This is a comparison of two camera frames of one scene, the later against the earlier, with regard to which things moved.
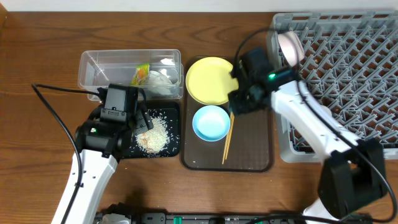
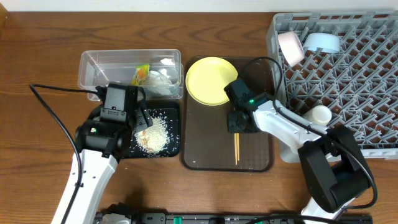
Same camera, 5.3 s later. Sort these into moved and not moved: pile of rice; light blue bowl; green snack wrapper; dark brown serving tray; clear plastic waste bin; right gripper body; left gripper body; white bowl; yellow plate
Moved: right gripper body; light blue bowl
Not moved: pile of rice; green snack wrapper; left gripper body; white bowl; clear plastic waste bin; yellow plate; dark brown serving tray
